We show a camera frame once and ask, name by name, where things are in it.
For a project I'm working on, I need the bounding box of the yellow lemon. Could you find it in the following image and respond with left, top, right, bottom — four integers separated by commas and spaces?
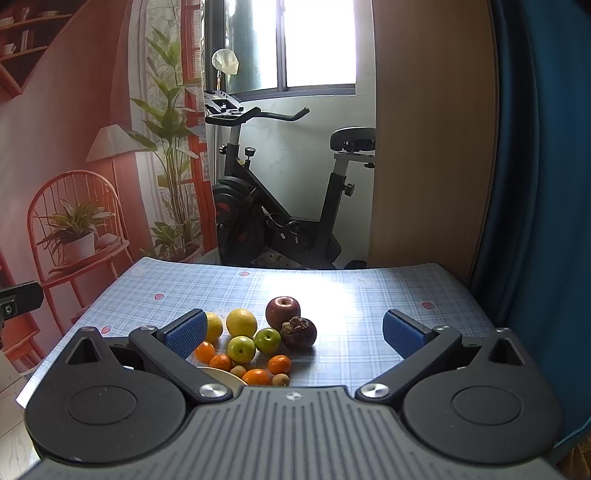
226, 308, 257, 338
205, 312, 223, 343

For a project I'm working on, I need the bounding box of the red apple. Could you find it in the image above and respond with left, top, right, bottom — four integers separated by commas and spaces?
266, 296, 301, 331

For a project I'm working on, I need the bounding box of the beige round plate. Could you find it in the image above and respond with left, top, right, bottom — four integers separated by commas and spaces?
199, 367, 246, 397

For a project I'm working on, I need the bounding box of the orange mandarin front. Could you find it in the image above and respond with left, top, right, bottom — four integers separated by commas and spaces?
242, 368, 271, 386

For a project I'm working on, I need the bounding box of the wooden wardrobe panel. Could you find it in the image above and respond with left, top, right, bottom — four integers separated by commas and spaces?
370, 1, 498, 280

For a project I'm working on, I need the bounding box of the dark purple mangosteen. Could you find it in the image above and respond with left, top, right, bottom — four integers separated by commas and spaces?
280, 316, 318, 350

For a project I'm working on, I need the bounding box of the left yellow lemon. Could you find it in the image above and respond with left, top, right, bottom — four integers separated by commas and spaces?
205, 312, 223, 343

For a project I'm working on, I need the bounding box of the black exercise bike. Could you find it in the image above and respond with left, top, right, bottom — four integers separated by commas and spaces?
202, 90, 378, 270

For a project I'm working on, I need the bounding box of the dark blue curtain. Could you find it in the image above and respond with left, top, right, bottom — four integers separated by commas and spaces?
469, 1, 590, 455

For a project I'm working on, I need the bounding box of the window with dark frame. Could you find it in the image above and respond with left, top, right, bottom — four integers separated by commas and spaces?
202, 0, 356, 101

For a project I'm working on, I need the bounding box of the blue plaid tablecloth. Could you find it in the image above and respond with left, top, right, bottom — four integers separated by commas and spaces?
15, 256, 498, 409

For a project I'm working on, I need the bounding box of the brown longan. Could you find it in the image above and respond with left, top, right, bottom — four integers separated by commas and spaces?
271, 373, 290, 387
229, 365, 246, 378

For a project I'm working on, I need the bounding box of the right yellow lemon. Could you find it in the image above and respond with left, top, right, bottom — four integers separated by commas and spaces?
226, 308, 257, 338

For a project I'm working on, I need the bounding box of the printed room backdrop poster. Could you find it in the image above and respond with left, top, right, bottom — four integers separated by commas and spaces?
1, 1, 216, 372

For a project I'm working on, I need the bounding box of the white cloth on pole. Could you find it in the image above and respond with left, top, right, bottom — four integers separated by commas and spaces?
211, 48, 239, 75

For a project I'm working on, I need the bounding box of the orange mandarin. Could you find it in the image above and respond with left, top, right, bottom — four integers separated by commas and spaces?
194, 341, 216, 365
242, 368, 271, 386
267, 355, 291, 375
208, 354, 232, 371

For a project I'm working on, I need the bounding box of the green apple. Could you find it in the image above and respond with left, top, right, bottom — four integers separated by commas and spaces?
226, 335, 256, 365
253, 328, 281, 356

